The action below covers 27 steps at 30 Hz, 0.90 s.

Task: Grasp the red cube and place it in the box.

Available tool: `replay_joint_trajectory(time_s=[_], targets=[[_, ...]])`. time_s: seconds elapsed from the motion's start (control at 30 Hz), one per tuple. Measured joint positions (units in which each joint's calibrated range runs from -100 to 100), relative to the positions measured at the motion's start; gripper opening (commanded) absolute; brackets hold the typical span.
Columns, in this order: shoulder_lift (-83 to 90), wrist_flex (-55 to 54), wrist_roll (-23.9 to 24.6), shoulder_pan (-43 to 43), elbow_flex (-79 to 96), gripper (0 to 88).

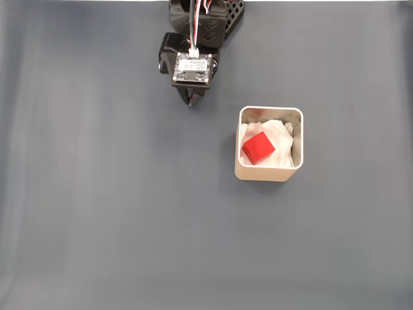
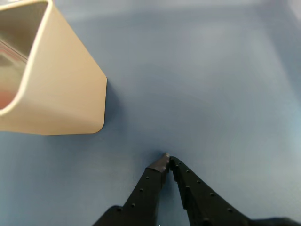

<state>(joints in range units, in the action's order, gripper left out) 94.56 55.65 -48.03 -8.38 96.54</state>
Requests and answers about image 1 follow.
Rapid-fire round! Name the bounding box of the white crumpled tissue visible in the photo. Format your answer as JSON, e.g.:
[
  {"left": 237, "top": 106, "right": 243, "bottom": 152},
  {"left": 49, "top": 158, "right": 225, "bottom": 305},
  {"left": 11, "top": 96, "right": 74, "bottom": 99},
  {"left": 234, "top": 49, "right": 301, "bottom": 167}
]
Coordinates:
[{"left": 240, "top": 118, "right": 295, "bottom": 168}]

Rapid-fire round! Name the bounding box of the camera circuit board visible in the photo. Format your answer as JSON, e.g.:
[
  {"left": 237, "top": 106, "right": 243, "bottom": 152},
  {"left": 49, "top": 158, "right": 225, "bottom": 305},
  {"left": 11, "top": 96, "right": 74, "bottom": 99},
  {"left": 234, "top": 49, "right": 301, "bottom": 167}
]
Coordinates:
[{"left": 170, "top": 51, "right": 214, "bottom": 88}]

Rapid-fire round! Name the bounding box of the red cube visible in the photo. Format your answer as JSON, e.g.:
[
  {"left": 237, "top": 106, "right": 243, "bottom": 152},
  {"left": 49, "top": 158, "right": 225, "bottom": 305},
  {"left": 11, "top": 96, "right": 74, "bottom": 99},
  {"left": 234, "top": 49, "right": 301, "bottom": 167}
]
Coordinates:
[{"left": 241, "top": 130, "right": 276, "bottom": 166}]

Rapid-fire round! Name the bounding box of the beige square box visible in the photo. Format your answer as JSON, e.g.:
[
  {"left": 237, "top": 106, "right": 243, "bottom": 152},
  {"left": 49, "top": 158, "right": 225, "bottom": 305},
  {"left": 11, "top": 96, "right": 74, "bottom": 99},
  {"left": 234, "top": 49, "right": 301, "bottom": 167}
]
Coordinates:
[{"left": 234, "top": 105, "right": 305, "bottom": 182}]

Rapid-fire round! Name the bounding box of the multicoloured camera cable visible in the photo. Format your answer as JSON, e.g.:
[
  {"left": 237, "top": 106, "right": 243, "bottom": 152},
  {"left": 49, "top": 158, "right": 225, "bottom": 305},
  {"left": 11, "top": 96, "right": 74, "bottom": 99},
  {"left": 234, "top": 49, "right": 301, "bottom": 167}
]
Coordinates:
[{"left": 188, "top": 0, "right": 214, "bottom": 59}]

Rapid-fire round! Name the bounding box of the dark grey table mat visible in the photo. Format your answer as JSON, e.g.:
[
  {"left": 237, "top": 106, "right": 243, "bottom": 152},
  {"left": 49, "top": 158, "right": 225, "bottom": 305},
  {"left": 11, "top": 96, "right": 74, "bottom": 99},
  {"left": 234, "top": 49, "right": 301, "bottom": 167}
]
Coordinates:
[{"left": 0, "top": 1, "right": 413, "bottom": 310}]

